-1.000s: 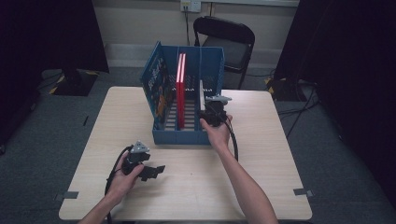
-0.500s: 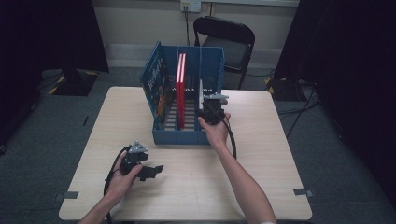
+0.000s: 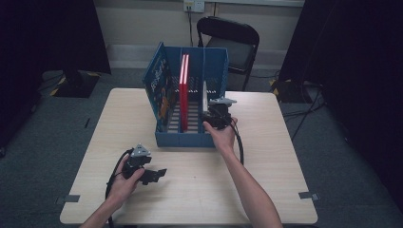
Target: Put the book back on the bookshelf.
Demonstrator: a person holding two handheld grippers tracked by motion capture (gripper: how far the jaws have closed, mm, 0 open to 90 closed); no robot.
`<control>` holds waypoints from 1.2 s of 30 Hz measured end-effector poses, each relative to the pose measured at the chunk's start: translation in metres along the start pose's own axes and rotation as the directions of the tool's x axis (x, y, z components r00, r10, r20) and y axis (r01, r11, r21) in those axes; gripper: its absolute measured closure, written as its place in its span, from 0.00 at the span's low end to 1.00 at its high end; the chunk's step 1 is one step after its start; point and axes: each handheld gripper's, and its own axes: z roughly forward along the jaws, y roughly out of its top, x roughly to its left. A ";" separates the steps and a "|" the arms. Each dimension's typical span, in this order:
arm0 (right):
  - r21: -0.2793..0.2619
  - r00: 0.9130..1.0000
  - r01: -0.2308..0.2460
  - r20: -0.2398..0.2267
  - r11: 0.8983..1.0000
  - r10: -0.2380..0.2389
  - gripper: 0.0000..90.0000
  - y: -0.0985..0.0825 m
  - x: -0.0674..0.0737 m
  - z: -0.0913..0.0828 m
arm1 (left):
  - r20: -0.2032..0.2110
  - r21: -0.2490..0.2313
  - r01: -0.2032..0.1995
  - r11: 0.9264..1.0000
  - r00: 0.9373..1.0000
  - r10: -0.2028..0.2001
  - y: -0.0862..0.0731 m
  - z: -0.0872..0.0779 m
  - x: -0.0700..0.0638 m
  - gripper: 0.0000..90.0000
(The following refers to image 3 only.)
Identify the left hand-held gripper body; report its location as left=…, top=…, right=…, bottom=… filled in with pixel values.
left=122, top=143, right=152, bottom=180

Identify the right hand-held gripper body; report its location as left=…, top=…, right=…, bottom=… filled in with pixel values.
left=207, top=97, right=238, bottom=129

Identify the green leaf picture book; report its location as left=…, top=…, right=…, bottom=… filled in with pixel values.
left=201, top=80, right=209, bottom=115

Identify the red picture book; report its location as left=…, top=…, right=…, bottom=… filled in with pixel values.
left=182, top=53, right=190, bottom=132
left=179, top=53, right=186, bottom=132

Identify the blue plastic file rack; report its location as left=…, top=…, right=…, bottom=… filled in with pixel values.
left=155, top=47, right=230, bottom=148

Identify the blue picture book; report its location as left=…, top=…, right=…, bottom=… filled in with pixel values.
left=142, top=41, right=180, bottom=132

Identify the person's right hand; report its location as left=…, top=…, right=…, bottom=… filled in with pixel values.
left=202, top=117, right=239, bottom=153

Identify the person's left hand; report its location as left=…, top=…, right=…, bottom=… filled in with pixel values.
left=107, top=162, right=145, bottom=207

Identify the black stand base yellow striped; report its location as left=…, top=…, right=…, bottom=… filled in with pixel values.
left=48, top=69, right=102, bottom=99
left=269, top=77, right=305, bottom=104

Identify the grey tape strip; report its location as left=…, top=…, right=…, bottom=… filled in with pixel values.
left=298, top=191, right=320, bottom=201
left=56, top=194, right=81, bottom=204

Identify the black folding chair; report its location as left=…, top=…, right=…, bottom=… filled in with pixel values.
left=196, top=16, right=260, bottom=92

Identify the black curtain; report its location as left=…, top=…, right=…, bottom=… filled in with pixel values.
left=0, top=0, right=112, bottom=160
left=278, top=0, right=403, bottom=210

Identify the left hand-held gripper black cable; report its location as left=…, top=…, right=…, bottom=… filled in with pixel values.
left=105, top=147, right=136, bottom=228

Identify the hand-held gripper black cable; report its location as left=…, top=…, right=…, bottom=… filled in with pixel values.
left=105, top=147, right=136, bottom=228
left=229, top=122, right=245, bottom=165

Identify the right hand-held gripper black cable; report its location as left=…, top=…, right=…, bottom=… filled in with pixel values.
left=229, top=122, right=245, bottom=165

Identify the black floor cable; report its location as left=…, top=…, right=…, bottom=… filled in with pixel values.
left=290, top=91, right=321, bottom=142
left=281, top=102, right=327, bottom=118

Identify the black socket cable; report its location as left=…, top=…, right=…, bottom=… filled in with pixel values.
left=187, top=6, right=195, bottom=48

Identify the white wall socket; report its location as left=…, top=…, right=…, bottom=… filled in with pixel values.
left=183, top=0, right=205, bottom=13

